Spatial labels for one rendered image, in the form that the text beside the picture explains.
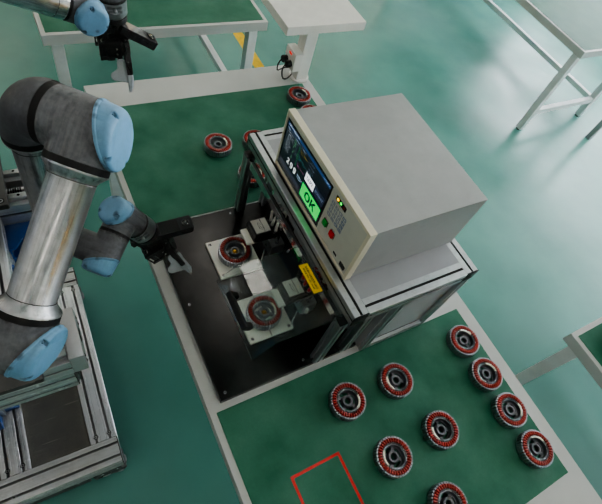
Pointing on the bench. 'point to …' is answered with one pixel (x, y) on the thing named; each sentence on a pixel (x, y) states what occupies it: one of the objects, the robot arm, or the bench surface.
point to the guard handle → (238, 311)
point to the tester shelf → (375, 294)
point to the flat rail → (273, 204)
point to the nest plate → (220, 260)
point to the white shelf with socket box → (310, 28)
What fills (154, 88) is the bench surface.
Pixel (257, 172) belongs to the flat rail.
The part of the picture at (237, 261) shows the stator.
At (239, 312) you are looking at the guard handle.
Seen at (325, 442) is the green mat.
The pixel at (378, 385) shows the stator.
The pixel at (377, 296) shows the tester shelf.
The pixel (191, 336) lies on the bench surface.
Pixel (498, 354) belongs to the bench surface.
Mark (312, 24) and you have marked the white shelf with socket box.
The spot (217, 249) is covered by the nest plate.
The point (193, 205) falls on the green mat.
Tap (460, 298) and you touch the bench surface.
